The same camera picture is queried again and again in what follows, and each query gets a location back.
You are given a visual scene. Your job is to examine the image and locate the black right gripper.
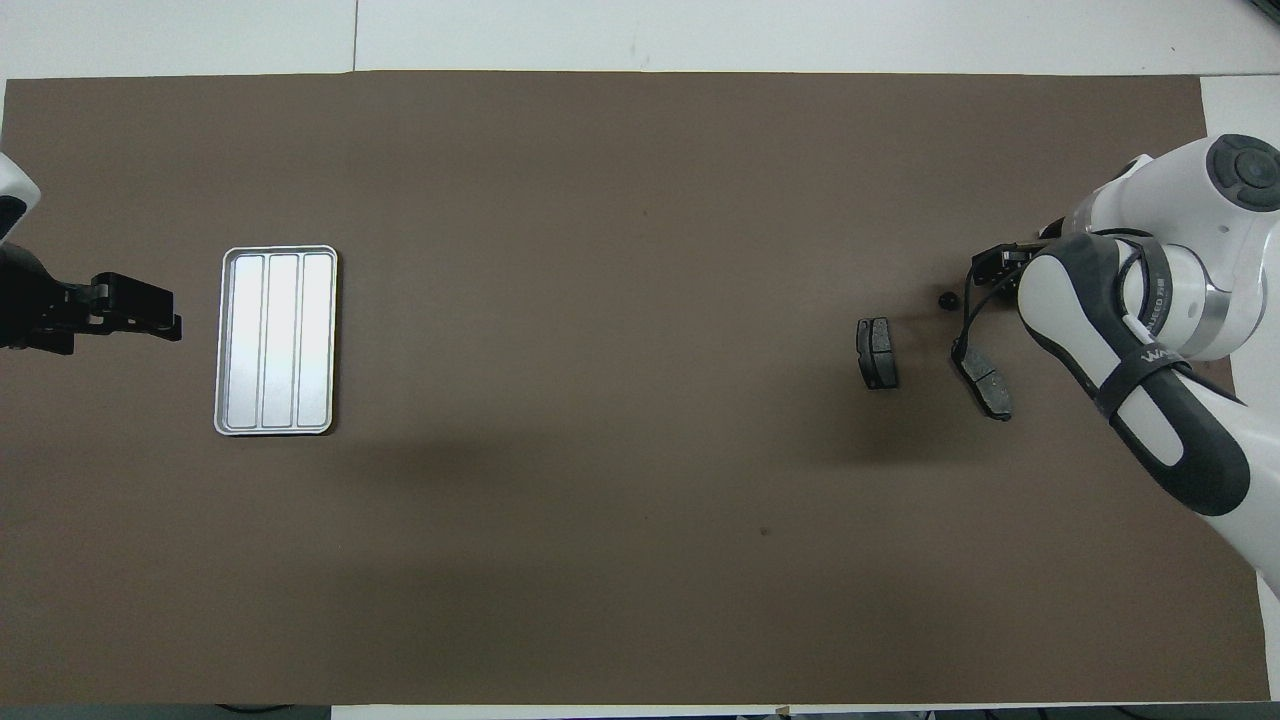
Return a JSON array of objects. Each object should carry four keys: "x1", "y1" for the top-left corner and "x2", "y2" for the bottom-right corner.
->
[{"x1": 972, "y1": 238, "x2": 1053, "y2": 295}]

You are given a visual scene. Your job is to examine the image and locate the long dark brake pad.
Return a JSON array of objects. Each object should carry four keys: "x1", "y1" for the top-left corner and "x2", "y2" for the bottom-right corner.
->
[{"x1": 950, "y1": 340, "x2": 1014, "y2": 422}]

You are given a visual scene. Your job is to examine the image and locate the silver metal tray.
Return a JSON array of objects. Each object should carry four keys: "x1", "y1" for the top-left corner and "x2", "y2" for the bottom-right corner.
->
[{"x1": 213, "y1": 245, "x2": 339, "y2": 437}]

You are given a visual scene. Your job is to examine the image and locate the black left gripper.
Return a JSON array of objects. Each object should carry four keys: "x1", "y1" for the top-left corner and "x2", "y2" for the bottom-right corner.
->
[{"x1": 0, "y1": 243, "x2": 183, "y2": 356}]

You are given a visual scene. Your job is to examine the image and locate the brown table mat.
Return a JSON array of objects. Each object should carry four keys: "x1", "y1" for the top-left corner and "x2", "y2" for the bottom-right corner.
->
[{"x1": 0, "y1": 70, "x2": 1271, "y2": 706}]

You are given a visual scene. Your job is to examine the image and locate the short dark brake pad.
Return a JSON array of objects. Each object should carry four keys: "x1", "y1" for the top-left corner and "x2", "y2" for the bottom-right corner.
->
[{"x1": 856, "y1": 317, "x2": 899, "y2": 391}]

